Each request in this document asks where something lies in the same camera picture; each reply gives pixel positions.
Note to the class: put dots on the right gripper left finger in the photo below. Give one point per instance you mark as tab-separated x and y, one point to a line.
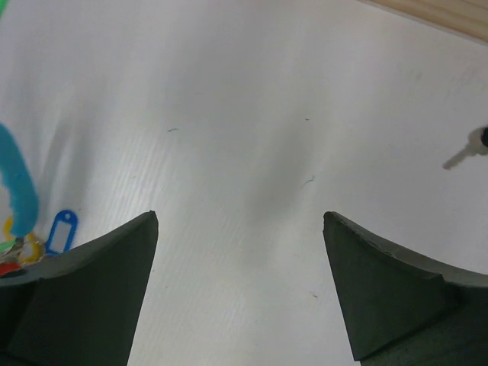
81	307

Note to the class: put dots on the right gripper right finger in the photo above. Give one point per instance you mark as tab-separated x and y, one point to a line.
401	307

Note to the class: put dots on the metal keyring plate with keys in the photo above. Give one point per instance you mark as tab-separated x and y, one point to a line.
22	247

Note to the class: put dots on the black tag key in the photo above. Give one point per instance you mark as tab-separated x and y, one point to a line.
476	146

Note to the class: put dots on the wooden rack stand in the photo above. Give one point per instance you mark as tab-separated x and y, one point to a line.
465	18

